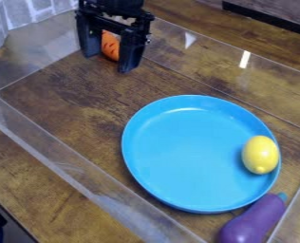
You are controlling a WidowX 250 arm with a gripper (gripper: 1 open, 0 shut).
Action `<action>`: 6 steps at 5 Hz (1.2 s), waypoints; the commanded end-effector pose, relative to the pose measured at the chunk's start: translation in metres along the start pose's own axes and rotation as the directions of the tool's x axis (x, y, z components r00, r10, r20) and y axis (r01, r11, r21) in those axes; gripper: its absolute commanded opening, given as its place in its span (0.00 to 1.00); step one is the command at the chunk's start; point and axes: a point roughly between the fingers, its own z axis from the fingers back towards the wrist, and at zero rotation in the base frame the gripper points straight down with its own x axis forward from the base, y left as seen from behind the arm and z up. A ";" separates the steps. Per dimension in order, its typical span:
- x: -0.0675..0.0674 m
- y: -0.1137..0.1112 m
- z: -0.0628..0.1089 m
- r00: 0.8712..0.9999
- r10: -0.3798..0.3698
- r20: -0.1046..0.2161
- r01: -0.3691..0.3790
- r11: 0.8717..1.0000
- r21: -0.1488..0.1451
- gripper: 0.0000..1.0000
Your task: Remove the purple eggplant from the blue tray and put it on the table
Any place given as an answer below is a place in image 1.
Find clear acrylic enclosure wall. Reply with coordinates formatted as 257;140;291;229
0;1;300;243

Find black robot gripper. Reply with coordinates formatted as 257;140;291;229
77;0;156;73

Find blue round plate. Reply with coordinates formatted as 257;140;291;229
121;95;280;214

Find white grid curtain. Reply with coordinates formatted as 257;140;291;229
0;0;78;47

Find purple toy eggplant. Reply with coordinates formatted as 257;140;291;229
217;193;288;243

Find yellow toy lemon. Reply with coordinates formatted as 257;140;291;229
241;136;280;175

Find orange toy carrot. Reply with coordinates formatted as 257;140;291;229
102;30;120;61

